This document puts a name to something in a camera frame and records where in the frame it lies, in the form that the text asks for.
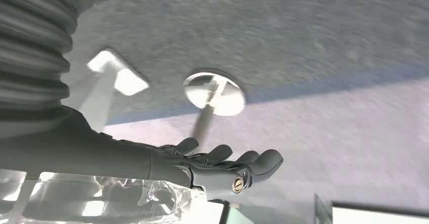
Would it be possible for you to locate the black stanchion with round base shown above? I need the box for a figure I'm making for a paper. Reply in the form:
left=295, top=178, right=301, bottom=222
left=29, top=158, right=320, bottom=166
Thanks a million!
left=183, top=70, right=246, bottom=148

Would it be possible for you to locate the clear plastic hand cover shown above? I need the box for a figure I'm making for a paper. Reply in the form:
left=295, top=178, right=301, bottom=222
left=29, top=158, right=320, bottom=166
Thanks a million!
left=0, top=168, right=215, bottom=224

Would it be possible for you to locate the grey kiosk stand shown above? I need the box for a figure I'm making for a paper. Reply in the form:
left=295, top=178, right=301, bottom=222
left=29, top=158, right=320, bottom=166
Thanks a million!
left=72, top=48, right=150, bottom=132

